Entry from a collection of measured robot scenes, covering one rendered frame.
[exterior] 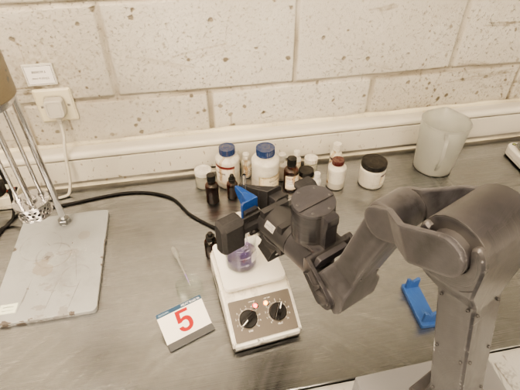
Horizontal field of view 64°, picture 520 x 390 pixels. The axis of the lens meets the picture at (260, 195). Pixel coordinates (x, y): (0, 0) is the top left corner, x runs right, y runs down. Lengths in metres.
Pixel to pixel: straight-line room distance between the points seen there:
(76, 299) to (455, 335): 0.71
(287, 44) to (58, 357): 0.83
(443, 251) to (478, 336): 0.11
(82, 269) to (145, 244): 0.14
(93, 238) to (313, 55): 0.70
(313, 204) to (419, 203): 0.16
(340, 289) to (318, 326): 0.32
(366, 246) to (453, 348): 0.12
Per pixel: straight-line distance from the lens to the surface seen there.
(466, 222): 0.33
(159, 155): 1.14
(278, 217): 0.61
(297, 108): 1.17
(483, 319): 0.41
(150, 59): 1.06
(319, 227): 0.52
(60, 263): 1.01
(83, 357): 0.86
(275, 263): 0.81
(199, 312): 0.83
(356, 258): 0.47
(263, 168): 1.03
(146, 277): 0.93
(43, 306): 0.95
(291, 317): 0.80
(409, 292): 0.92
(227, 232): 0.60
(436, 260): 0.34
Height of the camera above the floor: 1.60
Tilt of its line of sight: 40 degrees down
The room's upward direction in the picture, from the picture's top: straight up
